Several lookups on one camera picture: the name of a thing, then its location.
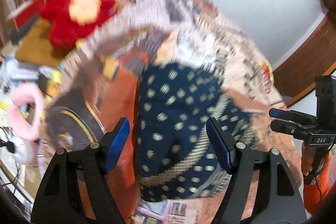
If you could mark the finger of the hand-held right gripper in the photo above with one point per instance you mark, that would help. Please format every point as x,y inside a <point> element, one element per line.
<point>286,127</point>
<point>283,113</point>

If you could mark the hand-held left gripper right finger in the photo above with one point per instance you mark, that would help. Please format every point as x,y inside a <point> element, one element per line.
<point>219,145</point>

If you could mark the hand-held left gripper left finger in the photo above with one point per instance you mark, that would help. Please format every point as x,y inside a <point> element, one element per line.
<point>118,145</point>

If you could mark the navy patterned hoodie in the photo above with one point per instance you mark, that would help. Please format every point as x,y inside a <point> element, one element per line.
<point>178,121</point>

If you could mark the person's right forearm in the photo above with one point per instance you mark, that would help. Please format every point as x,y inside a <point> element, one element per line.
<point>315,195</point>

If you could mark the person's right hand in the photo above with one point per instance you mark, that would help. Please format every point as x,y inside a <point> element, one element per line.
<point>307,161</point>

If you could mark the printed blanket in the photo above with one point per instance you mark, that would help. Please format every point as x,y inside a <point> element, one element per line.
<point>236,56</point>

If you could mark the pink neck pillow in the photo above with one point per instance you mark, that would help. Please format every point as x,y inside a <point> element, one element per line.
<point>36,98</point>

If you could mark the white plush toy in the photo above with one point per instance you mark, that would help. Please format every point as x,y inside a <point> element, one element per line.
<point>23,150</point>

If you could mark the brown cardboard box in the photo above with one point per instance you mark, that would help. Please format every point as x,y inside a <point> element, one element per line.
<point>34,48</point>

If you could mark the red plush toy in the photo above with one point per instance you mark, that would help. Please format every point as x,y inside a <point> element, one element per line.
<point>60,19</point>

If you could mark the red box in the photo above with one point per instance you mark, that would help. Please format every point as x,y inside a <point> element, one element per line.
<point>26,19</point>

